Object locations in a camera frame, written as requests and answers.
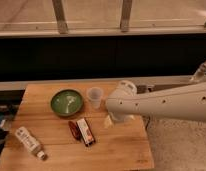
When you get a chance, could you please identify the dark red snack bar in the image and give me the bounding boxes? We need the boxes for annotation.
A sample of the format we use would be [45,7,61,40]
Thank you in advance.
[68,121,81,140]

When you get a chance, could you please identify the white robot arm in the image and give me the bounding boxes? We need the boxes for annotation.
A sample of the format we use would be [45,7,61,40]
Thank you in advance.
[104,61,206,128]

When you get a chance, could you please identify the dark items beside table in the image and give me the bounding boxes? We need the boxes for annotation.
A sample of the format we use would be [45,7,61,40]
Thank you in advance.
[0,109,12,155]

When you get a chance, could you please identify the clear plastic cup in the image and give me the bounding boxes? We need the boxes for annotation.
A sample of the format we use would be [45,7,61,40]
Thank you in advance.
[87,87,103,109]

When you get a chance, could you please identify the brown white snack packet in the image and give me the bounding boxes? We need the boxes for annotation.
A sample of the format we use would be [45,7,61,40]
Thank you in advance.
[76,118,95,147]

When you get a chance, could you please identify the white lotion bottle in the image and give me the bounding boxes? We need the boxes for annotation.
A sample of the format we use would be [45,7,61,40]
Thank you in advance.
[15,127,47,160]

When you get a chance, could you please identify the green ceramic bowl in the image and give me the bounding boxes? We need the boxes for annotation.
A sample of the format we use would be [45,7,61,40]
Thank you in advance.
[50,89,83,117]

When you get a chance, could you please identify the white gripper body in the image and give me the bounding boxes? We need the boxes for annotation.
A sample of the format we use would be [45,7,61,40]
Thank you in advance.
[104,112,135,128]

